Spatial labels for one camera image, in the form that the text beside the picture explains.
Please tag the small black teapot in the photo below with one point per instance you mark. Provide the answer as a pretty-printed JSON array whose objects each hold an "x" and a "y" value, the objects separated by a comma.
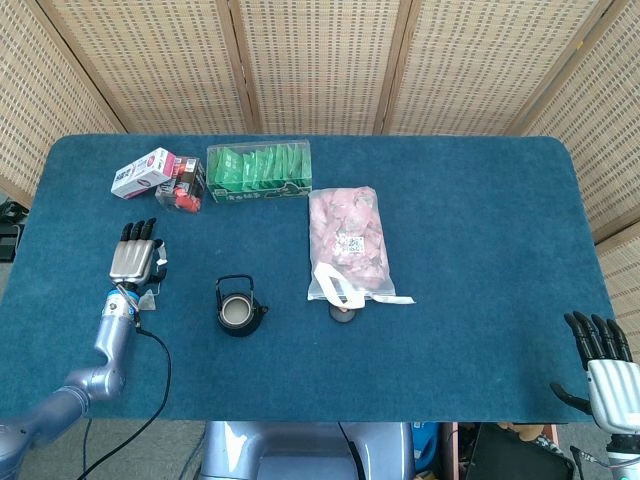
[{"x": 239, "y": 322}]

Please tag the black flat case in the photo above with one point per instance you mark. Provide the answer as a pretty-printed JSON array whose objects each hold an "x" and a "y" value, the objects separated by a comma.
[{"x": 520, "y": 457}]

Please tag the black equipment on floor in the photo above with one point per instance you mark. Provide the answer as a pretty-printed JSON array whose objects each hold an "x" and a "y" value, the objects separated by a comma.
[{"x": 7, "y": 235}]

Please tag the white and pink carton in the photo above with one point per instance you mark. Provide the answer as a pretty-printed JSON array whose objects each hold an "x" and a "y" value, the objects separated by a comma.
[{"x": 140, "y": 175}]

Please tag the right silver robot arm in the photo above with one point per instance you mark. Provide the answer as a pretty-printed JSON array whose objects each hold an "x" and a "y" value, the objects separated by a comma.
[{"x": 625, "y": 457}]

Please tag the black teapot lid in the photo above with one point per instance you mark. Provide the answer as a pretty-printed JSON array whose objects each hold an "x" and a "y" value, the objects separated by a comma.
[{"x": 341, "y": 315}]

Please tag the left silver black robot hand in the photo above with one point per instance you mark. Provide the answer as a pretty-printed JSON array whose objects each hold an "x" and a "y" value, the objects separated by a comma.
[{"x": 131, "y": 260}]

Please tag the clear box of green tea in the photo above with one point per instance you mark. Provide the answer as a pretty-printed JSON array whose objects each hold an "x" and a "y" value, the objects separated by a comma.
[{"x": 260, "y": 172}]

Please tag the blue table mat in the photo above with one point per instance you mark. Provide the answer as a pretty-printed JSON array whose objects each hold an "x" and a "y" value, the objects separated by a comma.
[{"x": 450, "y": 300}]

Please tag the woven folding screen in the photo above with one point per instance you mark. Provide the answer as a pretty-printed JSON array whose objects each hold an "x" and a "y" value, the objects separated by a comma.
[{"x": 320, "y": 60}]

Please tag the silver blue robot torso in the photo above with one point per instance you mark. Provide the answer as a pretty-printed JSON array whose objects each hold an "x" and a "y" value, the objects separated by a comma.
[{"x": 300, "y": 450}]

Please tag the plastic bag of pink packets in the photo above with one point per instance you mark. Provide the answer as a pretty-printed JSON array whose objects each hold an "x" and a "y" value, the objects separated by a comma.
[{"x": 345, "y": 235}]

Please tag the clear box of red packets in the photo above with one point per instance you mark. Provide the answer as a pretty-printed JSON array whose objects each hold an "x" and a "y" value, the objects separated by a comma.
[{"x": 187, "y": 192}]

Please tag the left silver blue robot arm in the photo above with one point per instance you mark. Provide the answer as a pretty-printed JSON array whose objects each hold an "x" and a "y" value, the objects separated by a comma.
[{"x": 97, "y": 370}]

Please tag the blue plastic item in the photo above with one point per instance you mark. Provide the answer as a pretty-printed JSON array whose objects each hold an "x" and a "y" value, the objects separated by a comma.
[{"x": 425, "y": 445}]

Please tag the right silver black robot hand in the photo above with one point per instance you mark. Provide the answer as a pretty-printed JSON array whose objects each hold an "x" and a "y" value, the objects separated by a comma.
[{"x": 612, "y": 387}]

